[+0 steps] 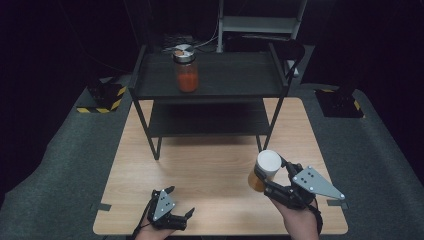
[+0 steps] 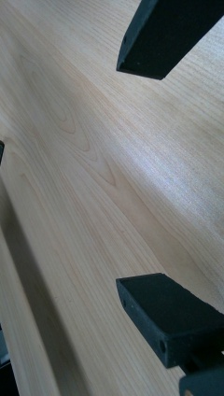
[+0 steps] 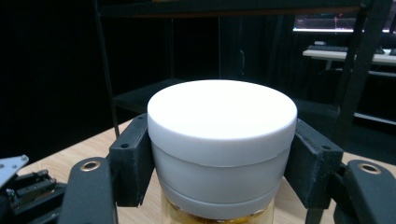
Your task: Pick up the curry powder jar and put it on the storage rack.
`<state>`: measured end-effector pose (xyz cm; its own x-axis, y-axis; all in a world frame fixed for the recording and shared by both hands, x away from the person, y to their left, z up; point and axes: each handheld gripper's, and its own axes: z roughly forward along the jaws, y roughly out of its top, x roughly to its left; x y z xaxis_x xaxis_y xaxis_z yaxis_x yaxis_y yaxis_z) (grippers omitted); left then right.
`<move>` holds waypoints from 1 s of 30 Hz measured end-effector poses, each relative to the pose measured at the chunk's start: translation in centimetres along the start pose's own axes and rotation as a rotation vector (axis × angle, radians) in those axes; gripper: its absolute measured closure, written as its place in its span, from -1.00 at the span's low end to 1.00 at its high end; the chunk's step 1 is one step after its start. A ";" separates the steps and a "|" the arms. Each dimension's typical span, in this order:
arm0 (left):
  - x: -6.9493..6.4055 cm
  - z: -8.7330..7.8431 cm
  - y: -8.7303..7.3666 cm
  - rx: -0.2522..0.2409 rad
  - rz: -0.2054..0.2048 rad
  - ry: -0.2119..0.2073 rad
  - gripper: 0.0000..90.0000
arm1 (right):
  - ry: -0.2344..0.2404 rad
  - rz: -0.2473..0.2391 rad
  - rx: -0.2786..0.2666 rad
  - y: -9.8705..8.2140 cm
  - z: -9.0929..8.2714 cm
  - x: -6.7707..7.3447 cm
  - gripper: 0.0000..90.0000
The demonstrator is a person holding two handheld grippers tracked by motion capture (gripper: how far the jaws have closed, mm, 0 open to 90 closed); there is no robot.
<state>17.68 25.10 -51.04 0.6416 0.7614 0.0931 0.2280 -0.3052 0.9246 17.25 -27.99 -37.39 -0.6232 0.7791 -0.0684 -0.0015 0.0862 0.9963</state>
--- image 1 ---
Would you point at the black two-tier shelf rack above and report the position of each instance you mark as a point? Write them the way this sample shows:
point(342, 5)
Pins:
point(230, 76)

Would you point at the glass jar with silver lid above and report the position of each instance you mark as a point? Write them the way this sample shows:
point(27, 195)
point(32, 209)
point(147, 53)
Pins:
point(186, 71)

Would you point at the grey metal stand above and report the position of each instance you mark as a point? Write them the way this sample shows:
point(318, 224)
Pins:
point(260, 24)

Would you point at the yellow-black striped stand base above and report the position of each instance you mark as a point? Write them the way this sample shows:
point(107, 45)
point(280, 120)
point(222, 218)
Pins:
point(340, 103)
point(105, 98)

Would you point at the person's right hand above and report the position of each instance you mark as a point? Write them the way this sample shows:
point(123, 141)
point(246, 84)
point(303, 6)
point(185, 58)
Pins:
point(300, 223)

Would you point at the orange bottle with white cap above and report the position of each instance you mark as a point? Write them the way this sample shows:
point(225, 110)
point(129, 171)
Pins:
point(266, 164)

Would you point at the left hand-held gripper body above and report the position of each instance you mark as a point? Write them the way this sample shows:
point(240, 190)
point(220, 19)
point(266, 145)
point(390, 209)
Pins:
point(163, 205)

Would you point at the person's left hand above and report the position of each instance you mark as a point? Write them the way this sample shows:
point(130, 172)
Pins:
point(153, 234)

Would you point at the grey felt mat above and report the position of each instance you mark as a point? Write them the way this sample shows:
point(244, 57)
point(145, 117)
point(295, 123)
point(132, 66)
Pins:
point(60, 173)

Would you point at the grey tape strip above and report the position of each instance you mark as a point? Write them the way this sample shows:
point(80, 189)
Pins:
point(101, 207)
point(335, 203)

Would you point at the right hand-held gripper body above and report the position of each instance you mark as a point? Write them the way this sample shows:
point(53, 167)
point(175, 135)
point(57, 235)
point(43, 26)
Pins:
point(310, 185)

